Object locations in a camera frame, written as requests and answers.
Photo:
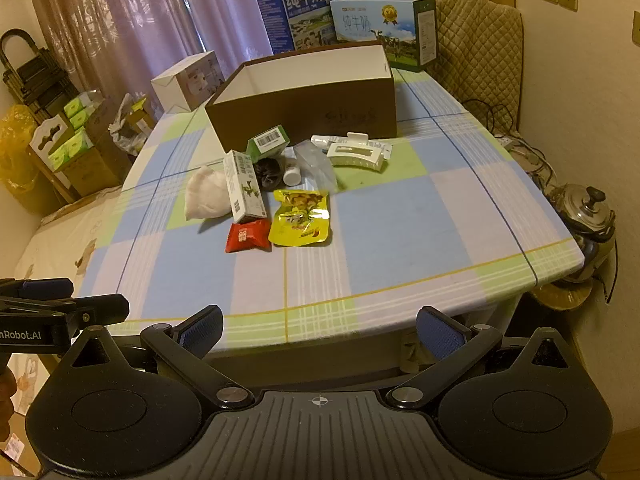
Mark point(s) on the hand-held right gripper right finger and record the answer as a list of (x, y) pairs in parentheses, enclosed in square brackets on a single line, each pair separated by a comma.
[(440, 332)]

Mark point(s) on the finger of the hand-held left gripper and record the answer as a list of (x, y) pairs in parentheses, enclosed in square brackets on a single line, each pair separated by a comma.
[(100, 307), (45, 288)]

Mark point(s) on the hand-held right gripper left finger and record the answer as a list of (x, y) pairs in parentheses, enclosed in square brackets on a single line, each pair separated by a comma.
[(202, 332)]

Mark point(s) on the red snack packet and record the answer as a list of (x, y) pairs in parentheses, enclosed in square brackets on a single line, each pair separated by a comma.
[(247, 237)]

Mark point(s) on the white face mask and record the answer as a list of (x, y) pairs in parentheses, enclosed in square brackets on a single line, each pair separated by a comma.
[(207, 195)]

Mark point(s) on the white and green medicine box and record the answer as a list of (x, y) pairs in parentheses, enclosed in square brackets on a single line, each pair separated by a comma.
[(242, 190)]

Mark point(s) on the yellow snack packet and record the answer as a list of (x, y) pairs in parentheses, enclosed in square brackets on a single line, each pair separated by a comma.
[(300, 217)]

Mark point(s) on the dark velvet scrunchie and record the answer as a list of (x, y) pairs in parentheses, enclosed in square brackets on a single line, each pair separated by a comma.
[(267, 174)]

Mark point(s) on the white pill bottle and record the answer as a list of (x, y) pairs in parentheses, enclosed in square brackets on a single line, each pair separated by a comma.
[(291, 176)]

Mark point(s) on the white plastic basket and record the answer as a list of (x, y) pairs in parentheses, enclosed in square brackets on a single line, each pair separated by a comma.
[(357, 157)]

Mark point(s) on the clear plastic bag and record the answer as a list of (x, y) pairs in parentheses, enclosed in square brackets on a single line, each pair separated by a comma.
[(315, 167)]

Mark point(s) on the green box with barcode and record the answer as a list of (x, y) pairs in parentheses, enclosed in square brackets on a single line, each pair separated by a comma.
[(270, 140)]

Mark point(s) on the white tube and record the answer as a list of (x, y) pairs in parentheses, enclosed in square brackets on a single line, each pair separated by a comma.
[(322, 140)]

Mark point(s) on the brown cardboard box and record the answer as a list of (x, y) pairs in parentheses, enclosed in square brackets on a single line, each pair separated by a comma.
[(325, 115)]

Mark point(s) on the person's left hand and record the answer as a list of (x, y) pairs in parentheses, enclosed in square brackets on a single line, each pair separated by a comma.
[(6, 400)]

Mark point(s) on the round wooden board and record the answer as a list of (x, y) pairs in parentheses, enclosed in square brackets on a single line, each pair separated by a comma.
[(560, 296)]

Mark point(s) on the large brown cardboard carton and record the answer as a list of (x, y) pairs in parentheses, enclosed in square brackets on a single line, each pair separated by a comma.
[(97, 170)]

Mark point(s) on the yellow plastic bag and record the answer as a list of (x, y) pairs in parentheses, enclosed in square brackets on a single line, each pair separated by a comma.
[(15, 160)]

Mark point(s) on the stack of green tissue packs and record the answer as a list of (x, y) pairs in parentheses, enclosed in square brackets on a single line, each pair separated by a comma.
[(70, 147)]

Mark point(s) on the white die-cut carton flap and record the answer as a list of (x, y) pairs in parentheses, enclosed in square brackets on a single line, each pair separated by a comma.
[(47, 132)]

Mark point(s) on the open cardboard carton with bag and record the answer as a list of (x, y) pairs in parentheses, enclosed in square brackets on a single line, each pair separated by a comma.
[(137, 125)]

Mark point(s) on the steel pressure cooker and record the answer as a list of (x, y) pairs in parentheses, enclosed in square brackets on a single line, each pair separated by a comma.
[(587, 215)]

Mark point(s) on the white power strip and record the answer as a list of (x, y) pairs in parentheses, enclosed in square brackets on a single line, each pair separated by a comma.
[(512, 142)]

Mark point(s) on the black folding step ladder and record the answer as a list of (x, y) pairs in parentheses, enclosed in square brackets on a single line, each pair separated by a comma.
[(30, 75)]

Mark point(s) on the white appliance box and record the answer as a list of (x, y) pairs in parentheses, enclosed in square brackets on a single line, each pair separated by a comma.
[(190, 85)]

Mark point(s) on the quilted beige chair cover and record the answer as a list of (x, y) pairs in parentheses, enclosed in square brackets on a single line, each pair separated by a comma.
[(475, 60)]

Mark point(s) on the pink patterned curtain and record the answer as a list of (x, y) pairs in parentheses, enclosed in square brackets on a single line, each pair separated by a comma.
[(150, 10)]

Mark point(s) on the light blue milk carton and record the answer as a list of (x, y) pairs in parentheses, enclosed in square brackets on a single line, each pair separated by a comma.
[(370, 25)]

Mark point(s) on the dark blue milk carton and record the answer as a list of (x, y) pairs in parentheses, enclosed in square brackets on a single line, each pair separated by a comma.
[(300, 15)]

